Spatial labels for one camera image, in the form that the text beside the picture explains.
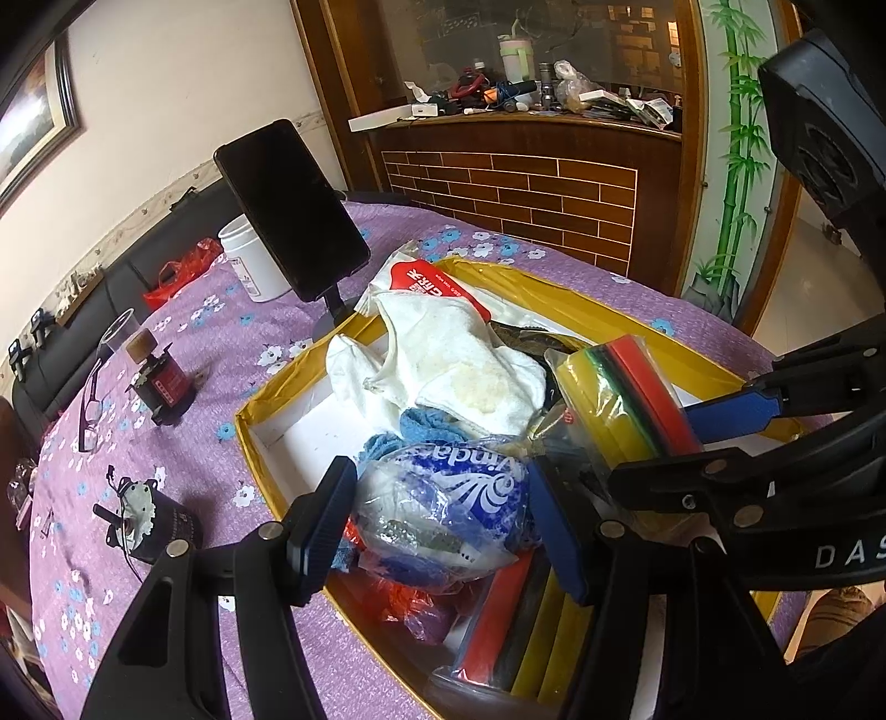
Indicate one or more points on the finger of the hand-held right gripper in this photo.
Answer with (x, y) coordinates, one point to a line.
(734, 414)
(664, 481)

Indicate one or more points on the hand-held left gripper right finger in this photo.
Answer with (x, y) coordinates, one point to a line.
(557, 533)

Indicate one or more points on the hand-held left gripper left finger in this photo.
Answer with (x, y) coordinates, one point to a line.
(325, 526)

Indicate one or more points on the yellow-rimmed white box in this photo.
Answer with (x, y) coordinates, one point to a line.
(297, 443)

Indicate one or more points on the clear pack of coloured cloths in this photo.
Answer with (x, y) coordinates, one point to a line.
(623, 394)
(526, 623)

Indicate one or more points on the blue and white plastic bag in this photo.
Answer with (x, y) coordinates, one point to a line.
(443, 498)

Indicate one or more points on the blue towel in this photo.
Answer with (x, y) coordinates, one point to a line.
(422, 433)

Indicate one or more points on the stained white cloth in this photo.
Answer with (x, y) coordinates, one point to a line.
(443, 360)

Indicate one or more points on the person's right hand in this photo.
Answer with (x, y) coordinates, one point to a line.
(830, 616)

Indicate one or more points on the black motor with metal plate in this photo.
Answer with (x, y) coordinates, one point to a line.
(149, 523)

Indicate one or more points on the dark cloth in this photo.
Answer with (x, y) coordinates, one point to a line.
(533, 338)

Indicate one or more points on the red and black transformer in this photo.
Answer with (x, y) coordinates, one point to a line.
(163, 384)

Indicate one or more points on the black phone stand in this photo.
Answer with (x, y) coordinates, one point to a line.
(339, 308)

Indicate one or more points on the purple floral tablecloth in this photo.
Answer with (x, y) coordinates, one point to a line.
(207, 332)

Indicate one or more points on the brown wooden block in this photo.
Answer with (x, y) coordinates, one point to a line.
(142, 344)

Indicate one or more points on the eyeglasses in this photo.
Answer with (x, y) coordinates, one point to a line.
(90, 408)

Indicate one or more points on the white packet with red label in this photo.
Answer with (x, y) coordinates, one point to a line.
(422, 280)

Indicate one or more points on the white plastic jar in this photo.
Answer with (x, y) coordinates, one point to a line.
(253, 259)

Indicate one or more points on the clear plastic cup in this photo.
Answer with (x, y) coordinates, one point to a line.
(119, 332)

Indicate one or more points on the red plastic shopping bag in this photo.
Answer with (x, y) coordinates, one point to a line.
(180, 273)

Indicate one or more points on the wooden brick-pattern counter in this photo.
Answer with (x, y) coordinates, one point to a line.
(519, 187)

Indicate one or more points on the green and white mug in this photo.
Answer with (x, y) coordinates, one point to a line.
(516, 59)

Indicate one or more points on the black phone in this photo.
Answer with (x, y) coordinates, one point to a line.
(291, 208)

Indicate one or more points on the dark sofa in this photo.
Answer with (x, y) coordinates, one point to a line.
(159, 242)

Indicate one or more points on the pile of tools and bottles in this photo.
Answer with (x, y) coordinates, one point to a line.
(484, 90)

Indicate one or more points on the black clamp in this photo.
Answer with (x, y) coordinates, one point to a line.
(41, 325)
(17, 356)

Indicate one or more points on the long white box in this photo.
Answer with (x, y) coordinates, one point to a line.
(394, 118)

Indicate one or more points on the bamboo wall mural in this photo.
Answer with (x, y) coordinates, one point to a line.
(734, 138)

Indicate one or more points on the framed wall painting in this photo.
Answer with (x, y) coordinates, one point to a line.
(34, 131)

